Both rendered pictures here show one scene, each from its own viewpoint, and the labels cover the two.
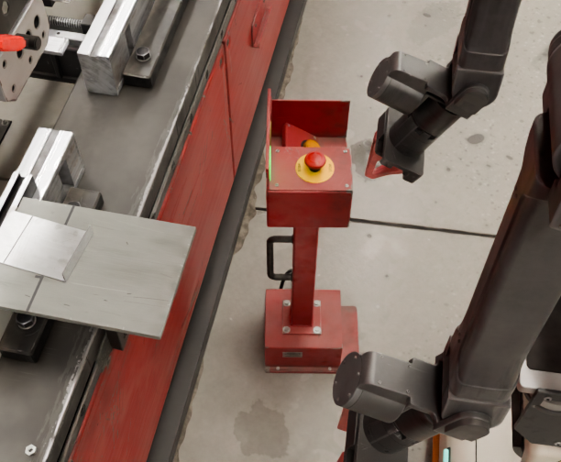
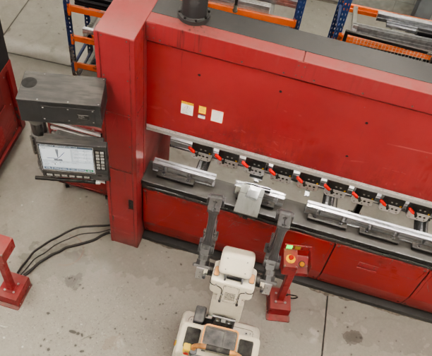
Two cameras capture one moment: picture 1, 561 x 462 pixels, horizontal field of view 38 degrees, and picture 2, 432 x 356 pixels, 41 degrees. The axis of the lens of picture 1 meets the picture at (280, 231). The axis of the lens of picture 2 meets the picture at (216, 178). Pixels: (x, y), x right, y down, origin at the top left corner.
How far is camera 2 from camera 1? 335 cm
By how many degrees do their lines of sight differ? 48
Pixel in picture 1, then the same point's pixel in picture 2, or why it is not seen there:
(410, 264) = (306, 342)
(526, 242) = not seen: hidden behind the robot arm
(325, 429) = (248, 307)
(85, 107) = (300, 206)
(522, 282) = not seen: hidden behind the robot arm
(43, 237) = (255, 193)
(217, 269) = (300, 280)
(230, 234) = (314, 284)
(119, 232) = (255, 205)
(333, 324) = (277, 306)
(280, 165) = (291, 251)
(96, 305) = (240, 201)
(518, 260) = not seen: hidden behind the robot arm
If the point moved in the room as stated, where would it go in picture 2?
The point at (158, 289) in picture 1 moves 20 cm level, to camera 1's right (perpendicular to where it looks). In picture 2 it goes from (243, 210) to (242, 234)
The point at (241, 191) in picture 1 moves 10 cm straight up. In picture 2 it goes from (332, 289) to (334, 283)
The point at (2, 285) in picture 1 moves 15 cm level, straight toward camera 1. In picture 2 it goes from (245, 188) to (228, 195)
